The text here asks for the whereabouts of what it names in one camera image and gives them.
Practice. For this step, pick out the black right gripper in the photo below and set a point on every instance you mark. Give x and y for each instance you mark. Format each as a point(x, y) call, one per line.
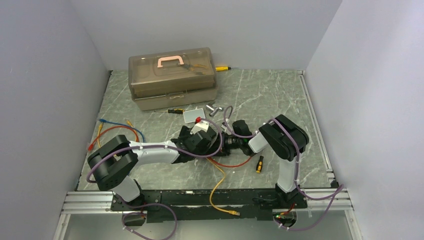
point(225, 151)

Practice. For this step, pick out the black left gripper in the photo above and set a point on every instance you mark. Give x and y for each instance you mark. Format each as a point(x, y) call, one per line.
point(185, 133)

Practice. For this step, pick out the small white switch box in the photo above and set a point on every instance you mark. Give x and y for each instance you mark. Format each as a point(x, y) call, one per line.
point(190, 116)

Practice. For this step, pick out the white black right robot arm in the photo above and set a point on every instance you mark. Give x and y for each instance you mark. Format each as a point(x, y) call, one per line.
point(284, 137)

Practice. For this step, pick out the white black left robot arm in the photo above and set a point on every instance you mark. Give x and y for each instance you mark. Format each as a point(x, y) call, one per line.
point(111, 164)

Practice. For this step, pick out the chrome socket adapter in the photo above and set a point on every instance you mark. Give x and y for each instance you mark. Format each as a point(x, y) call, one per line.
point(213, 110)

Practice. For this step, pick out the black yellow screwdriver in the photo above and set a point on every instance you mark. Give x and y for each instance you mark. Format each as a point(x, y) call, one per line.
point(177, 111)

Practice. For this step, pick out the black orange stubby screwdriver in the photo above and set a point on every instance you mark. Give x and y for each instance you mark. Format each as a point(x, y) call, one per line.
point(259, 165)

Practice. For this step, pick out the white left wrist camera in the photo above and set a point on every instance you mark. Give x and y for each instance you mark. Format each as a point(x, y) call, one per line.
point(200, 125)

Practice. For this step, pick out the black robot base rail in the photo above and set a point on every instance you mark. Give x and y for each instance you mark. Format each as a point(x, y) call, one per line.
point(261, 204)

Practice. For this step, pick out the brown translucent toolbox pink handle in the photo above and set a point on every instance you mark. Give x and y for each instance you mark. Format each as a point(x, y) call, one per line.
point(171, 79)

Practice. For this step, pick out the yellow handled screwdriver by wall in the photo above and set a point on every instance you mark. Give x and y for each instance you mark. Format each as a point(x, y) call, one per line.
point(222, 68)

